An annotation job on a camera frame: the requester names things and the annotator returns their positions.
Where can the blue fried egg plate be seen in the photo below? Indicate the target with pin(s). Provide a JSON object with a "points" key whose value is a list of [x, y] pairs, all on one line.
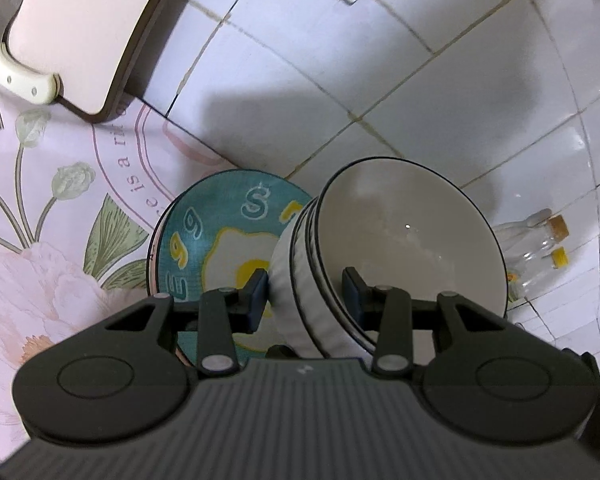
{"points": [[200, 230]]}

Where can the brown-capped cooking wine bottle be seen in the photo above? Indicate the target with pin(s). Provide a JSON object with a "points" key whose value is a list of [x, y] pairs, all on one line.
{"points": [[530, 232]]}

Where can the white cutting board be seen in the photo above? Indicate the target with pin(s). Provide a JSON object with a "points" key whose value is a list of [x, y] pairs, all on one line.
{"points": [[95, 25]]}

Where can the yellow-capped vinegar bottle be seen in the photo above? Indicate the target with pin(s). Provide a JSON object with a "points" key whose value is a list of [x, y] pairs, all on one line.
{"points": [[540, 272]]}

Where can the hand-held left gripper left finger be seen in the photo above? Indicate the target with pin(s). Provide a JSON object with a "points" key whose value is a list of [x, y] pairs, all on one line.
{"points": [[257, 305]]}

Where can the floral tablecloth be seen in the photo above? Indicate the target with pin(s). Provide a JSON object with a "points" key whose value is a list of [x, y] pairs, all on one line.
{"points": [[55, 240]]}

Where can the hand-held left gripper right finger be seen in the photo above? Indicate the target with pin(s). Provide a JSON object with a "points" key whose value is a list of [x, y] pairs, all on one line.
{"points": [[354, 300]]}

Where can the white black-rimmed bowl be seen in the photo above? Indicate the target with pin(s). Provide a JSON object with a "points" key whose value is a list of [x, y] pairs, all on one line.
{"points": [[298, 260], [281, 285], [405, 220]]}

